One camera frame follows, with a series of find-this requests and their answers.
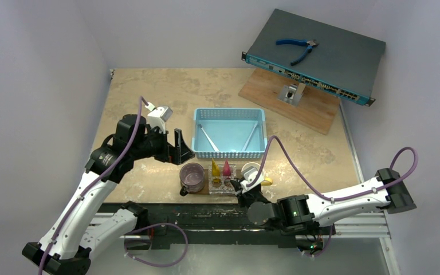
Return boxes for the yellow toothbrush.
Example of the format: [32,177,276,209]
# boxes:
[211,158,221,184]

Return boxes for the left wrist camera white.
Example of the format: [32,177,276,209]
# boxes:
[146,102,173,134]

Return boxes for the grey network switch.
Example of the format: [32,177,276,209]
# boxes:
[241,9,386,107]

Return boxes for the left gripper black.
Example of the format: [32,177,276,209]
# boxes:
[131,124,194,164]

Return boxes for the purple translucent cup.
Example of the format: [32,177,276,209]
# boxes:
[179,163,205,197]

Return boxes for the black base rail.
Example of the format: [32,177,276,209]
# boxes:
[98,202,335,249]

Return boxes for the metal bracket stand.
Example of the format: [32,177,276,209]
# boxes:
[277,84,305,107]

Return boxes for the light blue plastic basket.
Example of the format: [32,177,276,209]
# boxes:
[191,108,268,159]

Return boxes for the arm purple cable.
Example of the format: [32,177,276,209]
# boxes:
[246,135,420,259]
[37,96,189,275]

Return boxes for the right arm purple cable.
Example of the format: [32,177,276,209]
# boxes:
[246,135,420,259]

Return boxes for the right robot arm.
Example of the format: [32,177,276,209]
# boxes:
[230,168,417,234]

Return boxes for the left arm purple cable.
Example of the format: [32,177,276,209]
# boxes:
[37,96,189,275]

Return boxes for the light wooden board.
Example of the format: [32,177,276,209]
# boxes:
[238,68,340,135]

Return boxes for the yellow mug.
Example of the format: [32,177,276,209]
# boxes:
[241,162,274,191]

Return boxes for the blue handled pliers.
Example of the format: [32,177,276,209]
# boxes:
[275,38,320,67]

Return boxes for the white toothbrush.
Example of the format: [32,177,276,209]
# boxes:
[198,124,219,152]

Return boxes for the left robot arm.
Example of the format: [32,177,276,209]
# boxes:
[22,114,194,274]

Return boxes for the clear plastic box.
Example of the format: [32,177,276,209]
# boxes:
[207,164,239,195]

